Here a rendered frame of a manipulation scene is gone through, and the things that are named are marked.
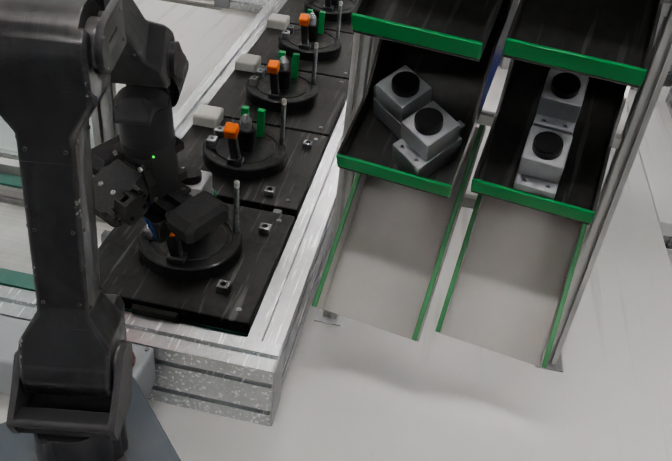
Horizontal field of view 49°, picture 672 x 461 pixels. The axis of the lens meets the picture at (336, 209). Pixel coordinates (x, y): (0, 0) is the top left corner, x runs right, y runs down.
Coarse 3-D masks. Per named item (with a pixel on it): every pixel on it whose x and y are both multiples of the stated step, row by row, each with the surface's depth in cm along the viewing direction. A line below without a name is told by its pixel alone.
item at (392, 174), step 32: (512, 0) 84; (384, 64) 88; (416, 64) 90; (448, 64) 89; (480, 64) 89; (448, 96) 87; (480, 96) 82; (352, 128) 83; (384, 128) 85; (352, 160) 80; (384, 160) 83; (448, 192) 79
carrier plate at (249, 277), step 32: (256, 224) 109; (288, 224) 109; (128, 256) 100; (256, 256) 103; (128, 288) 95; (160, 288) 96; (192, 288) 96; (256, 288) 97; (192, 320) 94; (224, 320) 92
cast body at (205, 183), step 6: (186, 168) 96; (192, 168) 97; (192, 174) 95; (198, 174) 96; (204, 174) 98; (210, 174) 98; (186, 180) 95; (192, 180) 95; (198, 180) 96; (204, 180) 96; (210, 180) 98; (192, 186) 95; (198, 186) 95; (204, 186) 96; (210, 186) 98; (192, 192) 95; (198, 192) 95; (210, 192) 99
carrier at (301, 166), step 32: (192, 128) 130; (256, 128) 128; (192, 160) 121; (224, 160) 119; (256, 160) 119; (288, 160) 124; (320, 160) 127; (224, 192) 115; (256, 192) 115; (288, 192) 116
